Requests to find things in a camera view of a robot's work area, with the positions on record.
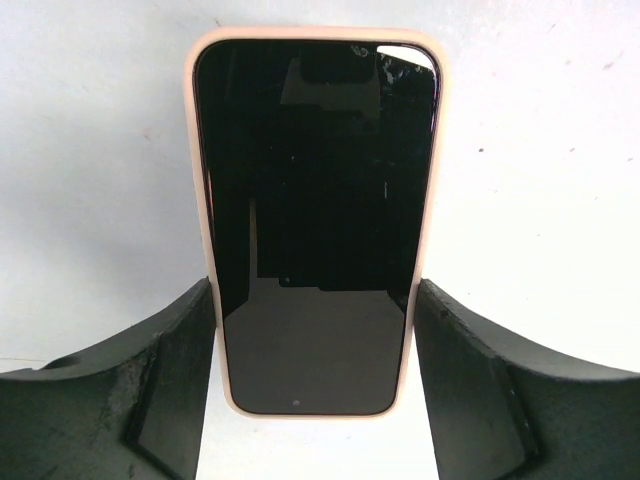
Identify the phone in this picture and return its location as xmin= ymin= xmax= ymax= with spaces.
xmin=184 ymin=26 xmax=448 ymax=418

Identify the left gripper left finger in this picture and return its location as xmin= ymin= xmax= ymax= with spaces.
xmin=1 ymin=279 xmax=216 ymax=479

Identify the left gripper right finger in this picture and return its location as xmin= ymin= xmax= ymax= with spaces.
xmin=414 ymin=280 xmax=639 ymax=480

